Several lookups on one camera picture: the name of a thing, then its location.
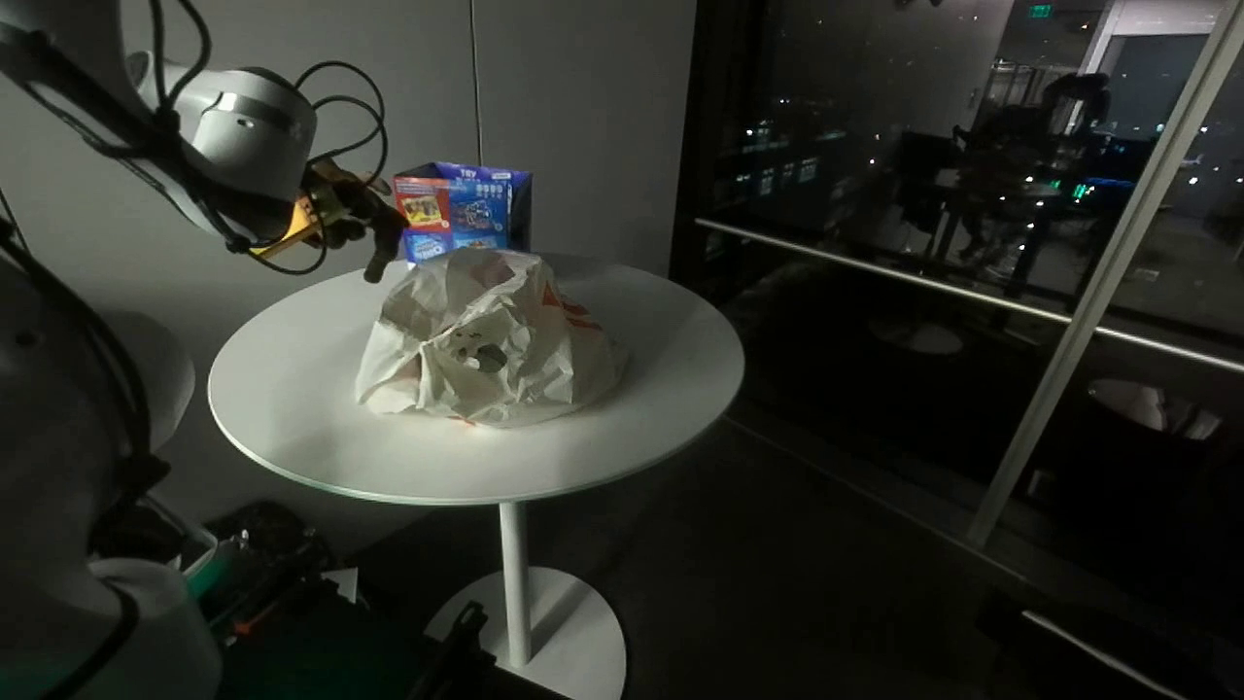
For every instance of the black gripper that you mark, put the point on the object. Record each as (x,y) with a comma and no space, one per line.
(345,207)

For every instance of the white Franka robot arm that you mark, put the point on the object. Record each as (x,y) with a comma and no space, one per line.
(248,128)

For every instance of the white plastic shopping bag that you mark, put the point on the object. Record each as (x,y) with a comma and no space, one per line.
(493,335)

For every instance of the blue snack pack box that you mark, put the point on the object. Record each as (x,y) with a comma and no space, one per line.
(469,207)

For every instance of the dark floor equipment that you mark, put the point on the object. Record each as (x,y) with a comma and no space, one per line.
(274,567)

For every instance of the window handrail bar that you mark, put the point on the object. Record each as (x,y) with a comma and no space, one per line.
(908,274)

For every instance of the white table pedestal base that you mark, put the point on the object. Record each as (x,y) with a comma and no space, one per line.
(520,606)

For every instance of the white window frame post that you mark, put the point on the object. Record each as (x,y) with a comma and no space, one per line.
(1104,284)

